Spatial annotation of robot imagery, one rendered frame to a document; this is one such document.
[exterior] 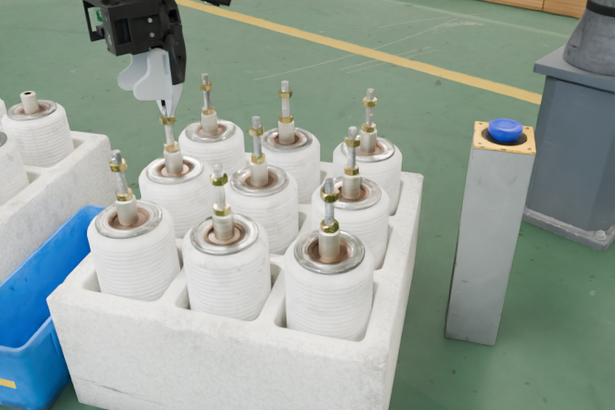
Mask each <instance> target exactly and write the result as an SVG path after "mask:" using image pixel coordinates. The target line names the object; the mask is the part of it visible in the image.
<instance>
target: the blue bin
mask: <svg viewBox="0 0 615 410"><path fill-rule="evenodd" d="M105 208H107V207H102V206H95V205H86V206H83V207H81V208H79V209H78V210H77V211H76V212H75V213H74V214H73V215H72V216H71V217H70V218H68V219H67V220H66V221H65V222H64V223H63V224H62V225H61V226H60V227H59V228H58V229H57V230H56V231H55V232H54V233H53V234H51V235H50V236H49V237H48V239H47V240H46V241H45V242H43V243H42V244H41V245H40V246H39V247H38V248H37V250H36V251H35V252H33V253H32V254H31V255H30V256H29V257H28V258H27V259H26V260H25V261H24V262H23V263H22V264H21V265H20V266H19V267H18V268H16V269H15V270H14V271H13V272H12V273H11V274H10V275H9V276H8V277H7V278H6V279H5V280H4V281H3V282H2V283H1V284H0V405H5V406H9V407H13V408H17V409H21V410H49V409H50V408H51V407H52V405H53V404H54V403H55V401H56V400H57V399H58V397H59V396H60V394H61V393H62V392H63V390H64V389H65V388H66V386H67V385H68V383H69V382H70V380H71V377H70V372H69V368H68V365H67V363H66V360H65V357H64V354H63V351H62V348H61V345H60V342H59V337H58V334H57V331H56V328H55V325H54V322H53V319H52V316H51V314H50V311H49V305H48V302H47V298H48V297H49V296H50V295H51V294H52V292H53V291H54V290H55V289H56V288H57V287H58V286H59V285H62V284H63V283H64V281H65V280H66V278H67V277H68V275H69V274H70V273H71V272H72V271H73V270H74V269H75V268H76V267H77V266H78V265H79V264H80V263H81V262H82V261H83V260H84V258H85V257H86V256H87V255H88V254H89V253H90V252H91V247H90V243H89V239H88V236H87V232H88V228H89V226H90V224H91V222H92V220H93V219H94V218H95V217H96V216H97V215H98V214H99V213H100V212H101V211H102V210H104V209H105Z"/></svg>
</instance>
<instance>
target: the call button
mask: <svg viewBox="0 0 615 410"><path fill-rule="evenodd" d="M488 130H489V132H490V133H491V136H492V137H493V138H495V139H497V140H500V141H505V142H510V141H514V140H516V139H517V138H518V136H520V135H522V134H523V126H522V125H521V124H520V123H519V122H517V121H515V120H512V119H507V118H498V119H494V120H492V121H490V122H489V126H488Z"/></svg>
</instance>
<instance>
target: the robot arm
mask: <svg viewBox="0 0 615 410"><path fill-rule="evenodd" d="M81 1H82V4H83V9H84V14H85V18H86V23H87V27H88V31H89V36H90V41H91V42H93V41H97V40H101V39H105V43H106V44H107V50H108V51H109V52H111V53H113V54H114V55H115V56H116V57H117V56H122V55H125V54H131V58H132V62H131V64H130V65H129V66H128V67H127V68H126V69H125V70H123V71H122V72H121V73H120V74H119V75H118V78H117V80H118V85H119V86H120V88H121V89H123V90H126V91H134V96H135V98H136V99H138V100H141V101H148V100H156V102H157V104H158V106H159V109H160V111H161V113H163V112H162V106H164V105H165V106H166V110H167V117H171V116H173V115H174V113H175V111H176V108H177V105H178V101H179V98H180V95H181V93H182V89H183V82H184V81H185V75H186V64H187V54H186V46H185V41H184V38H183V33H182V25H181V19H180V14H179V11H178V5H177V3H176V1H175V0H81ZM200 1H202V2H204V3H205V4H206V5H215V6H218V7H220V5H226V6H230V4H231V1H232V0H200ZM91 7H100V11H96V16H97V20H98V21H100V22H102V23H103V25H99V26H95V27H96V30H94V31H92V25H91V20H90V17H89V12H88V8H91ZM162 43H163V45H162ZM563 58H564V60H565V61H566V62H567V63H569V64H570V65H572V66H574V67H576V68H579V69H581V70H586V71H589V72H593V73H597V74H601V75H607V76H614V77H615V0H587V4H586V8H585V11H584V13H583V15H582V17H581V18H580V19H579V21H578V23H577V25H576V27H575V28H574V30H573V32H572V33H571V35H570V37H569V38H568V40H567V42H566V45H565V50H564V54H563Z"/></svg>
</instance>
